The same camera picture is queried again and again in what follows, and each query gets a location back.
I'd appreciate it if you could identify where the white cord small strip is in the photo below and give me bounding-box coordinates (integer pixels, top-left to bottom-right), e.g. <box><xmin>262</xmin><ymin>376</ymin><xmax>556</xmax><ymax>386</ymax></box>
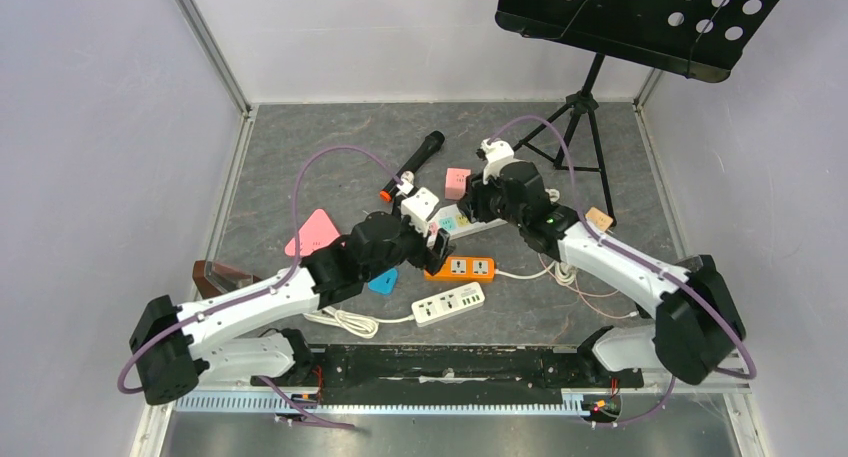
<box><xmin>303</xmin><ymin>306</ymin><xmax>415</xmax><ymax>339</ymax></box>

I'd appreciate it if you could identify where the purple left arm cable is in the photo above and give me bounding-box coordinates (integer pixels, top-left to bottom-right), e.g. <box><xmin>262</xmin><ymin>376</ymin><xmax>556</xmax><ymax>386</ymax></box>
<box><xmin>117</xmin><ymin>143</ymin><xmax>405</xmax><ymax>396</ymax></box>

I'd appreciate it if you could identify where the white small power strip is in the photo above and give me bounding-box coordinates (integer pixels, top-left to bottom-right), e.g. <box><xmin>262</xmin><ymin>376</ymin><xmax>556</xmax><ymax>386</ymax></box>
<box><xmin>411</xmin><ymin>282</ymin><xmax>486</xmax><ymax>327</ymax></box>

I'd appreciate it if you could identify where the black music stand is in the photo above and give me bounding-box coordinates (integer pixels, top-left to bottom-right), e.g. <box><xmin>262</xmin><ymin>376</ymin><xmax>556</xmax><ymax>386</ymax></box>
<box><xmin>495</xmin><ymin>0</ymin><xmax>780</xmax><ymax>214</ymax></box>

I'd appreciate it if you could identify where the left metronome brown base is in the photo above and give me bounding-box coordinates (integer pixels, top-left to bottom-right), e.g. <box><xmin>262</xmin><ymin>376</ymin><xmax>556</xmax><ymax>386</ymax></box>
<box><xmin>192</xmin><ymin>260</ymin><xmax>261</xmax><ymax>299</ymax></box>

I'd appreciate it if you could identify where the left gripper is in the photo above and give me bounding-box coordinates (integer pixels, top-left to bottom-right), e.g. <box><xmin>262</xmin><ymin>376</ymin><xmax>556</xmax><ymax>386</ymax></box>
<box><xmin>363</xmin><ymin>196</ymin><xmax>456</xmax><ymax>283</ymax></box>

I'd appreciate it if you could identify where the pink triangular socket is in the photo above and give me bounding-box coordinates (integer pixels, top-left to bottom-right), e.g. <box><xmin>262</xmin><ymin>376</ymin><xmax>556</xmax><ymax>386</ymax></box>
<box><xmin>284</xmin><ymin>209</ymin><xmax>340</xmax><ymax>257</ymax></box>

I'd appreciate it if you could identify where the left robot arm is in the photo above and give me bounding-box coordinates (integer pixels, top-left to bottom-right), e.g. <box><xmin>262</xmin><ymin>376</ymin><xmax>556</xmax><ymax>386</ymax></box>
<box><xmin>118</xmin><ymin>211</ymin><xmax>454</xmax><ymax>405</ymax></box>

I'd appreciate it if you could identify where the blue plug adapter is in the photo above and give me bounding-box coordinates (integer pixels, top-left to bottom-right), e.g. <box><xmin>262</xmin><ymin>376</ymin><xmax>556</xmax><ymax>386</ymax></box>
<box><xmin>367</xmin><ymin>268</ymin><xmax>399</xmax><ymax>296</ymax></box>

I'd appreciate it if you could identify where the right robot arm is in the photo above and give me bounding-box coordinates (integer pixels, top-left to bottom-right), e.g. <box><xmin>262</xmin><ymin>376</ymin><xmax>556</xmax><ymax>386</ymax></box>
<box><xmin>459</xmin><ymin>160</ymin><xmax>757</xmax><ymax>385</ymax></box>

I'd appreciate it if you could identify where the pink cube socket adapter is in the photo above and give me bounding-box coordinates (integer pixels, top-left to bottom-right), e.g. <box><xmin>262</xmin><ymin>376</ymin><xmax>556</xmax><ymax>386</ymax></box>
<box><xmin>444</xmin><ymin>167</ymin><xmax>471</xmax><ymax>201</ymax></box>

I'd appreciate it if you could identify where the black microphone orange end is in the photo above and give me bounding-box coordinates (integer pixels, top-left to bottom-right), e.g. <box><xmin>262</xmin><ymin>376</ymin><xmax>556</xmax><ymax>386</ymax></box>
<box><xmin>379</xmin><ymin>131</ymin><xmax>446</xmax><ymax>202</ymax></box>

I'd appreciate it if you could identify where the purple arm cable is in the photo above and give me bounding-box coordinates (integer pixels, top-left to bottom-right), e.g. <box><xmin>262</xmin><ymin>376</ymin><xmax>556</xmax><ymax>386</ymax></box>
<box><xmin>488</xmin><ymin>114</ymin><xmax>758</xmax><ymax>429</ymax></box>
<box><xmin>117</xmin><ymin>143</ymin><xmax>405</xmax><ymax>396</ymax></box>

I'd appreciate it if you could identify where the tan cube socket adapter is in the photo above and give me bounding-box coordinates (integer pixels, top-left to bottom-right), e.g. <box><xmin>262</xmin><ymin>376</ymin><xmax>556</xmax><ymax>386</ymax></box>
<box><xmin>585</xmin><ymin>207</ymin><xmax>615</xmax><ymax>232</ymax></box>

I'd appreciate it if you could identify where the orange power strip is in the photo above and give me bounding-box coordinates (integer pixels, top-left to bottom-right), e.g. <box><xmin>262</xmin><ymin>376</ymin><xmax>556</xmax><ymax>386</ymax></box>
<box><xmin>424</xmin><ymin>256</ymin><xmax>496</xmax><ymax>283</ymax></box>

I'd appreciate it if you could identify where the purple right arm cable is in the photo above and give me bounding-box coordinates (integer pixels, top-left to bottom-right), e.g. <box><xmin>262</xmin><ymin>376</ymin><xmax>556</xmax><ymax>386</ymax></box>
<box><xmin>488</xmin><ymin>114</ymin><xmax>758</xmax><ymax>429</ymax></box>

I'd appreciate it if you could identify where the white multicolour power strip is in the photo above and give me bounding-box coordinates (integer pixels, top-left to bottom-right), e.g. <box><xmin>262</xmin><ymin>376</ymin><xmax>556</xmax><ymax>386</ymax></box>
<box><xmin>429</xmin><ymin>204</ymin><xmax>506</xmax><ymax>239</ymax></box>

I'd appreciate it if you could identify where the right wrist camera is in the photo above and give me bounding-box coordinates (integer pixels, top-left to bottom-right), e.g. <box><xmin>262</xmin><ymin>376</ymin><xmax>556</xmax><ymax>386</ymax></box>
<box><xmin>478</xmin><ymin>140</ymin><xmax>516</xmax><ymax>184</ymax></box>

